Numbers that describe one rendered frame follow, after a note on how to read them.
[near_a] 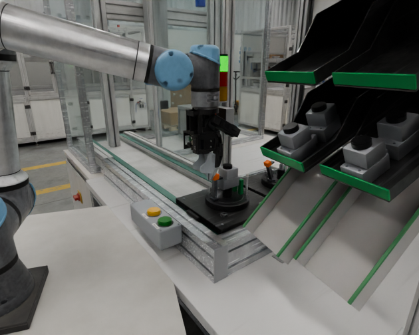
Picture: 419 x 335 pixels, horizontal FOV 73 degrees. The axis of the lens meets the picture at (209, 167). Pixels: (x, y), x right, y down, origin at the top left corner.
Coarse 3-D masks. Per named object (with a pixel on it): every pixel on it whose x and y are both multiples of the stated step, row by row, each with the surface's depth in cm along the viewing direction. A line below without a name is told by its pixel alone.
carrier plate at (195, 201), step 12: (204, 192) 98; (252, 192) 98; (180, 204) 92; (192, 204) 89; (204, 204) 89; (252, 204) 89; (204, 216) 82; (216, 216) 82; (228, 216) 82; (240, 216) 82; (216, 228) 77; (228, 228) 77
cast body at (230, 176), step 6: (222, 168) 87; (228, 168) 86; (234, 168) 87; (222, 174) 87; (228, 174) 85; (234, 174) 87; (222, 180) 86; (228, 180) 86; (234, 180) 87; (222, 186) 86; (228, 186) 87; (234, 186) 88
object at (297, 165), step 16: (320, 96) 67; (336, 96) 69; (352, 96) 70; (368, 96) 55; (304, 112) 66; (352, 112) 55; (352, 128) 56; (272, 144) 65; (320, 144) 59; (336, 144) 55; (288, 160) 56; (304, 160) 53; (320, 160) 55
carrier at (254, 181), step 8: (272, 168) 117; (280, 168) 103; (256, 176) 112; (264, 176) 106; (280, 176) 103; (248, 184) 104; (256, 184) 104; (264, 184) 103; (272, 184) 100; (256, 192) 99; (264, 192) 98
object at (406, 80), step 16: (400, 0) 48; (416, 0) 50; (400, 16) 50; (416, 16) 51; (384, 32) 49; (400, 32) 51; (416, 32) 52; (384, 48) 50; (400, 48) 49; (416, 48) 47; (352, 64) 48; (368, 64) 49; (384, 64) 47; (400, 64) 44; (416, 64) 42; (336, 80) 47; (352, 80) 44; (368, 80) 42; (384, 80) 40; (400, 80) 38; (416, 80) 37
